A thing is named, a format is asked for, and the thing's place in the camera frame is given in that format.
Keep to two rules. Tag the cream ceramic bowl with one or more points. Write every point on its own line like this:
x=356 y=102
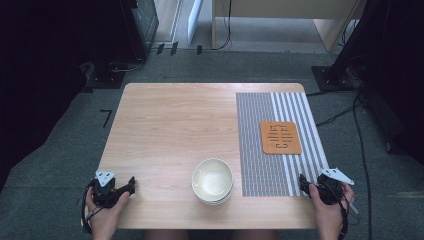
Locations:
x=213 y=203
x=212 y=180

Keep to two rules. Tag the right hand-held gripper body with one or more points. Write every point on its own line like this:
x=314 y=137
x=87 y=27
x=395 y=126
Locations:
x=330 y=190

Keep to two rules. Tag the grey striped woven placemat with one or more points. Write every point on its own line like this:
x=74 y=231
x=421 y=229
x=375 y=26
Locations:
x=256 y=150

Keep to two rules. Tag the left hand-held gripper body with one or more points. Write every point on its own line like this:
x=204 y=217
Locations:
x=104 y=191

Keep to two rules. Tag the person's right hand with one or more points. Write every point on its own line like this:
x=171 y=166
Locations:
x=328 y=216

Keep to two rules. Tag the black stand base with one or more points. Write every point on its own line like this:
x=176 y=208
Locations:
x=105 y=79
x=328 y=78

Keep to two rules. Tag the light wooden desk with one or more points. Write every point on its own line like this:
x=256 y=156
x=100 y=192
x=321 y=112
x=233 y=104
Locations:
x=280 y=8

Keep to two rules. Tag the dark glass cabinet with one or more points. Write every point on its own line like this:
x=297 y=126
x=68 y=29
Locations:
x=145 y=23

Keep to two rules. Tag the person's left hand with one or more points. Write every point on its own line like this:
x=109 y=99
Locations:
x=105 y=218

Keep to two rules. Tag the orange square coaster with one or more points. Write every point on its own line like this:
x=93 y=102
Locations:
x=280 y=137

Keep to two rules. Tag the white panel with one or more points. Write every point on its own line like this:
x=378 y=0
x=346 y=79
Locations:
x=194 y=20

